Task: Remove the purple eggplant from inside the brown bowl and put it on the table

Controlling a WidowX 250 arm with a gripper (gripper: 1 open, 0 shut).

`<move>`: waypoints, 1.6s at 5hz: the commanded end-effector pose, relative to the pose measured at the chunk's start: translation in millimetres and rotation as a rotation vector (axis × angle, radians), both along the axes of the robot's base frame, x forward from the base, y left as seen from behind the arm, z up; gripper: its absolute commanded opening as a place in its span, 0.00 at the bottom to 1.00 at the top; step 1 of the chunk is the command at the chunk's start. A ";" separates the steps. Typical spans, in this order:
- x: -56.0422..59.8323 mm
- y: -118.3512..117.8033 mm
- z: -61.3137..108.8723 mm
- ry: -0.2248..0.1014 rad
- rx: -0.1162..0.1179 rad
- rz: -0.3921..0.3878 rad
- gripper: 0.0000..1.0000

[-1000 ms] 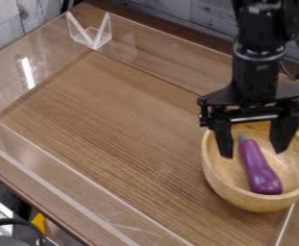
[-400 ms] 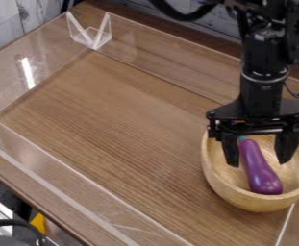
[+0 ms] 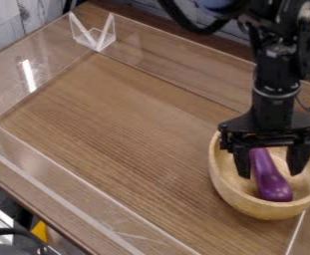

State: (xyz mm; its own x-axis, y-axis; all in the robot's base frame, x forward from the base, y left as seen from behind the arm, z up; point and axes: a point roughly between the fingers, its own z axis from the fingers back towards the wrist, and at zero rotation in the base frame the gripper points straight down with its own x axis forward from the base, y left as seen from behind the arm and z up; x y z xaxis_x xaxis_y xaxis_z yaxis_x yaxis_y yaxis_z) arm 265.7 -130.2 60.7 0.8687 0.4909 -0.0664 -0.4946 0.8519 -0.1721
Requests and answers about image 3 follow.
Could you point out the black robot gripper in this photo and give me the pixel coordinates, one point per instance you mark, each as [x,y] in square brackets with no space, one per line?
[270,124]

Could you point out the purple toy eggplant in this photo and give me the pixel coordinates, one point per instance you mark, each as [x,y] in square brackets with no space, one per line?
[272,185]

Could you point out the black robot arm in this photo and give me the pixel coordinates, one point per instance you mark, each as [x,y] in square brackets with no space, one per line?
[278,29]

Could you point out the light wooden bowl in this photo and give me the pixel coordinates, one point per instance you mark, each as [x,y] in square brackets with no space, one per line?
[238,191]

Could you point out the yellow black device corner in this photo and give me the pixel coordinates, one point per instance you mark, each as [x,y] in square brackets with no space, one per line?
[40,231]

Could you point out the clear acrylic corner bracket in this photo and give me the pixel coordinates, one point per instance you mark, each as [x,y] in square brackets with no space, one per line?
[96,39]

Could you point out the clear acrylic barrier wall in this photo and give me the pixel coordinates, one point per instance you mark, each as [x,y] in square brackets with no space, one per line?
[79,210]

